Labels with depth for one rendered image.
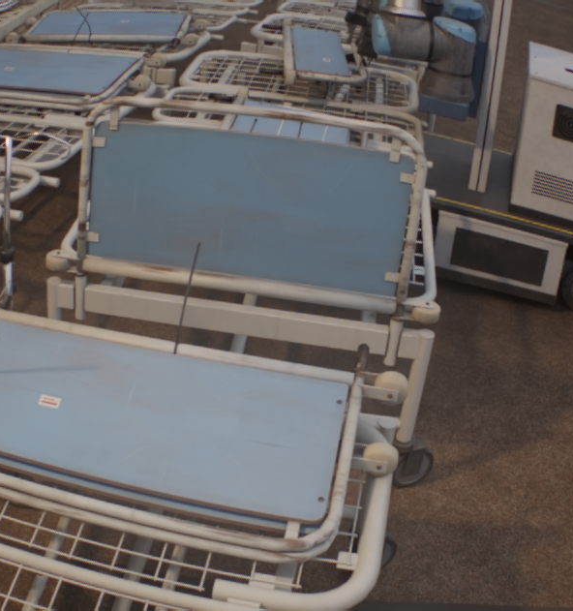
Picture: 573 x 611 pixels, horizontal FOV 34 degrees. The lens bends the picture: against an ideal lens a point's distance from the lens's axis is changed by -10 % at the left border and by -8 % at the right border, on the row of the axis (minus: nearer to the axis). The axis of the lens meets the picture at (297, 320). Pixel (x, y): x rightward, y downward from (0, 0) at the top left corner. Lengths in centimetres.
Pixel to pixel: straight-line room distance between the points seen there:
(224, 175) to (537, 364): 138
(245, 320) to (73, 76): 154
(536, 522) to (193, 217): 114
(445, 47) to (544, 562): 164
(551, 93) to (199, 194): 143
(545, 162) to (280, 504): 195
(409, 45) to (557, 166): 64
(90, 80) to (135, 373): 182
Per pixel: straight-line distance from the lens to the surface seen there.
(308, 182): 211
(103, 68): 355
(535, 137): 324
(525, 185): 330
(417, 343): 226
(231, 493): 160
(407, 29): 310
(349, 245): 217
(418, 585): 227
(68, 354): 184
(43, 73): 357
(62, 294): 233
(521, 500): 257
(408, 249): 215
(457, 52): 314
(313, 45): 377
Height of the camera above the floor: 160
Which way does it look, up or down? 31 degrees down
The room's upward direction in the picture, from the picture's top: 7 degrees clockwise
